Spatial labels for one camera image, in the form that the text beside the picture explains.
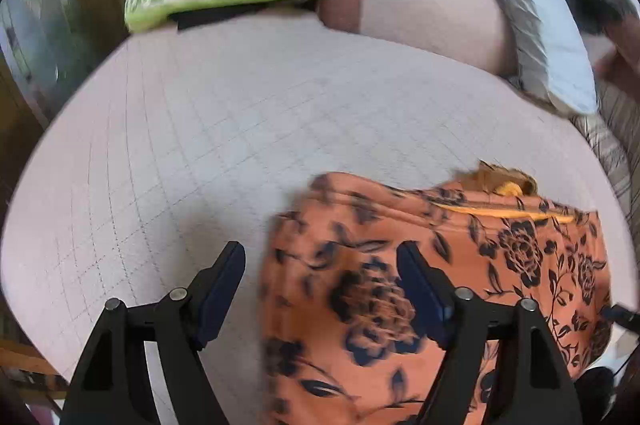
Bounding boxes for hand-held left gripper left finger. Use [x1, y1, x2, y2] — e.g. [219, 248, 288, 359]
[60, 241, 247, 425]

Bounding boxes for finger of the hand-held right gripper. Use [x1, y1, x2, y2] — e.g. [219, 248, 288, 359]
[601, 303, 640, 329]

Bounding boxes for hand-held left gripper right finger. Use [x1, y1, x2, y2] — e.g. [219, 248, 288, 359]
[396, 241, 583, 425]

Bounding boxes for orange black floral blouse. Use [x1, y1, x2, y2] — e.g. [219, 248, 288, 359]
[260, 160, 613, 425]

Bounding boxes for striped floral blanket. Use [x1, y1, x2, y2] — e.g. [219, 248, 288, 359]
[570, 80, 640, 226]

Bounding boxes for pink quilted bed sheet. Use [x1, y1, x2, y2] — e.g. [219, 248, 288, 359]
[0, 15, 631, 425]

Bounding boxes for wooden stool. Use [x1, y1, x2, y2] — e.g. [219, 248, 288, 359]
[0, 335, 67, 406]

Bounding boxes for pink brown folded blanket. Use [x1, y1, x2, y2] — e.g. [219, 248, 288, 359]
[594, 15, 640, 102]

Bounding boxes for grey blue pillow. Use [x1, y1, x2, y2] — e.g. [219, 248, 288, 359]
[452, 0, 599, 116]

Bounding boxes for pink bolster pillow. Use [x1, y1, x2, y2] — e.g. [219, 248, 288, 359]
[317, 0, 518, 78]

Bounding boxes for wooden door with glass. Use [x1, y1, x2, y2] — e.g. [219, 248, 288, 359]
[0, 0, 126, 186]

